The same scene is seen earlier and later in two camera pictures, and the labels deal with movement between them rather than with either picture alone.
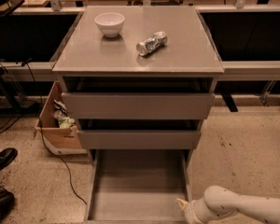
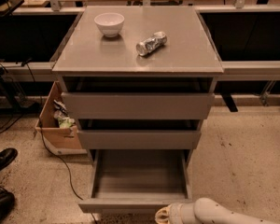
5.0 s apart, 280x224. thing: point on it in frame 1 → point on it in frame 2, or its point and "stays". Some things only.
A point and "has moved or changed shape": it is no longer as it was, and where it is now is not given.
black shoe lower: (2, 203) stays
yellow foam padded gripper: (189, 211) → (174, 214)
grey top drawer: (137, 98) stays
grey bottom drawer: (137, 187) has moved or changed shape
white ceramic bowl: (110, 23) stays
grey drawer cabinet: (138, 79) stays
